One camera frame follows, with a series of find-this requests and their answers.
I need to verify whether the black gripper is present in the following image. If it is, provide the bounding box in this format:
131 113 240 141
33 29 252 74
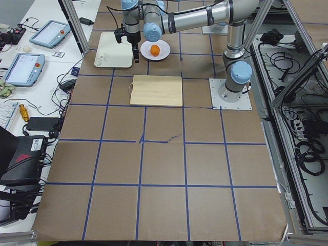
126 31 141 64

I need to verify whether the orange fruit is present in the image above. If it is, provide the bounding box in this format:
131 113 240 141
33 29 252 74
150 45 160 57

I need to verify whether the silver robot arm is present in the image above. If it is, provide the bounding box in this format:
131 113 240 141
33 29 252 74
121 1 165 63
138 0 259 93

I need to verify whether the cream bear tray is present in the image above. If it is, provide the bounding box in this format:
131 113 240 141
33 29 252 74
94 32 133 68

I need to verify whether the white round plate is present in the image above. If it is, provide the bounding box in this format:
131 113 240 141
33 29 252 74
140 40 171 60

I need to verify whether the wooden cutting board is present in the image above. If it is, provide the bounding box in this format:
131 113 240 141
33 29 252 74
130 75 183 107

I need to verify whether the far blue teach pendant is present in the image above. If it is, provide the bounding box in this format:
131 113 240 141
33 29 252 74
29 20 71 48

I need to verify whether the blue teach pendant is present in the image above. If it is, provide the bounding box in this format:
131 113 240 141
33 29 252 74
4 53 45 87
29 20 71 48

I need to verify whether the near blue teach pendant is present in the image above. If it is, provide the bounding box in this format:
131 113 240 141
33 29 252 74
4 53 45 87

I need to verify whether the black power adapter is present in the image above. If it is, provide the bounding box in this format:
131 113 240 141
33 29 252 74
26 117 59 131

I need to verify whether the gold cylindrical connector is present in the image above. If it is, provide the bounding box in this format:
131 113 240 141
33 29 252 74
19 104 30 122

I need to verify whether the white keyboard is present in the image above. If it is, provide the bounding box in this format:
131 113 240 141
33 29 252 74
0 102 19 130

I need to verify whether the black computer box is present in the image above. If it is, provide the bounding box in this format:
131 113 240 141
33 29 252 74
1 135 48 187

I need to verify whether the aluminium frame post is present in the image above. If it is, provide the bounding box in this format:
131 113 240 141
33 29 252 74
58 0 90 54

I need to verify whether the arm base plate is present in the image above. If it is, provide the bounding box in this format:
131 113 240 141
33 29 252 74
202 24 228 36
209 78 252 111

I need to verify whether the aluminium cable rack frame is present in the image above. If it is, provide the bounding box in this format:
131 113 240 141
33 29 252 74
251 1 327 236

